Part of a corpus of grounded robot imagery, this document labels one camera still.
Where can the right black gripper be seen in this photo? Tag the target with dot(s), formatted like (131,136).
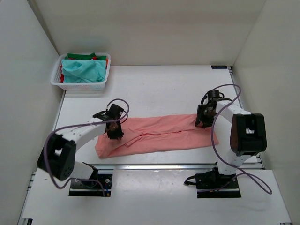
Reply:
(200,119)

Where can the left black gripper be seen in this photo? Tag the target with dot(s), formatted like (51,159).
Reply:
(115,133)

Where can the pink t shirt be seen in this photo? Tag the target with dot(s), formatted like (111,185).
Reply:
(153,134)

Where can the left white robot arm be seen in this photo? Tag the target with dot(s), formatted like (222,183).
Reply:
(57,157)

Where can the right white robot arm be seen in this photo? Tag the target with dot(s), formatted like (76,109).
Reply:
(247,138)

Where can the black label plate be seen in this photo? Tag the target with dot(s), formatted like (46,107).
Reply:
(219,67)

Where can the white plastic basket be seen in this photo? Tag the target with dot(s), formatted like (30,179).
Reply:
(55,77)

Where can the teal t shirt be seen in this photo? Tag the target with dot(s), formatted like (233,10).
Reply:
(83,71)

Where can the green t shirt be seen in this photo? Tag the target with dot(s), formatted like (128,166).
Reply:
(71,56)

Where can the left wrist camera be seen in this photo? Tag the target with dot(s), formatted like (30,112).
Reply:
(114,110)

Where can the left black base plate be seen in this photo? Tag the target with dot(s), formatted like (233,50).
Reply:
(92,188)

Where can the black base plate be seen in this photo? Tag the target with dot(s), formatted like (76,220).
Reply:
(214,185)
(92,188)

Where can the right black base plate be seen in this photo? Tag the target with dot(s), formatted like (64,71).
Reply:
(214,185)

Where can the aluminium rail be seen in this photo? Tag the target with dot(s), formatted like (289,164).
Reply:
(79,108)

